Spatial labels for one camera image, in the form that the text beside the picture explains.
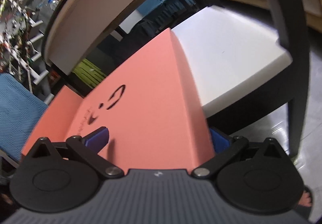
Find pink box lid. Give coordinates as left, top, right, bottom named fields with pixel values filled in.
left=22, top=29, right=215, bottom=171

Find green stacked stools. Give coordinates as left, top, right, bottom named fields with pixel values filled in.
left=73, top=59, right=106, bottom=89

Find blue fabric chair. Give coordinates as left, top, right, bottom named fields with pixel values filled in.
left=0, top=73, right=47, bottom=161

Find beige black-framed chair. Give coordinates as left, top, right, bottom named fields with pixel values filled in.
left=173, top=0, right=310, bottom=158

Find white black-edged table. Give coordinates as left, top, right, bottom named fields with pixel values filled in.
left=41, top=0, right=220, bottom=76

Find clear water bottle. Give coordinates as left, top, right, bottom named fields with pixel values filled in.
left=36, top=0, right=59, bottom=11

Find white staircase with garland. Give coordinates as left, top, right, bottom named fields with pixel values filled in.
left=1, top=0, right=54, bottom=104

